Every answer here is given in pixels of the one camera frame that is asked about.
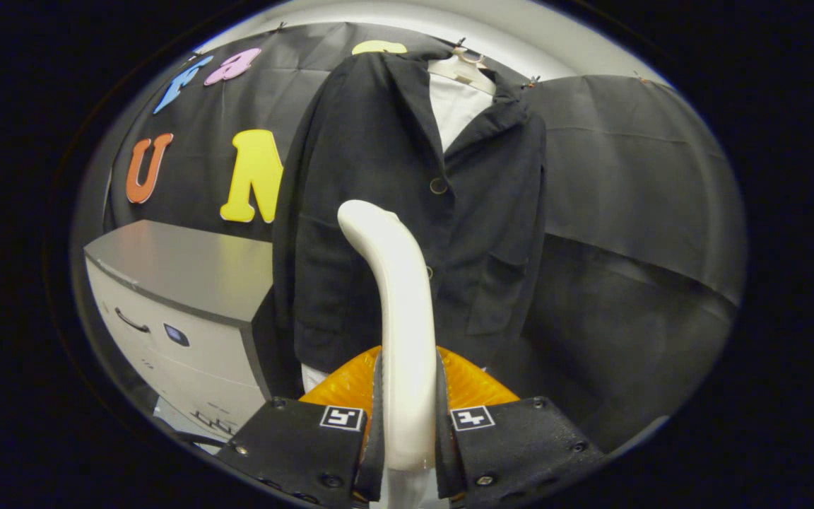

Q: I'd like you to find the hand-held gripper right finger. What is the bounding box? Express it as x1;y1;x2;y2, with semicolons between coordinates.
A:
435;344;606;508

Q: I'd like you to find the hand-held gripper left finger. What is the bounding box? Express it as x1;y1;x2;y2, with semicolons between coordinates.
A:
216;346;387;509

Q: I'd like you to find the white garment steamer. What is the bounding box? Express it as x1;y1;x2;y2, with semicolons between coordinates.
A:
336;199;440;509

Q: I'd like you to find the black jacket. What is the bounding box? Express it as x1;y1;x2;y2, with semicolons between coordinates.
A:
271;49;548;379

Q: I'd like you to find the white clothes hanger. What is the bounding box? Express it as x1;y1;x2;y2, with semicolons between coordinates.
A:
428;46;498;96

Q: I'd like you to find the white cabinet with grey top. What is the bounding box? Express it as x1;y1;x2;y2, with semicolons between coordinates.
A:
84;219;288;443

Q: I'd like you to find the black backdrop cloth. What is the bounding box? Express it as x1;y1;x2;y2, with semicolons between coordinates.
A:
71;21;747;453

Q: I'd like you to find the row of backdrop clips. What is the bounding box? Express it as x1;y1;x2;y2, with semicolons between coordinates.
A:
191;21;651;89

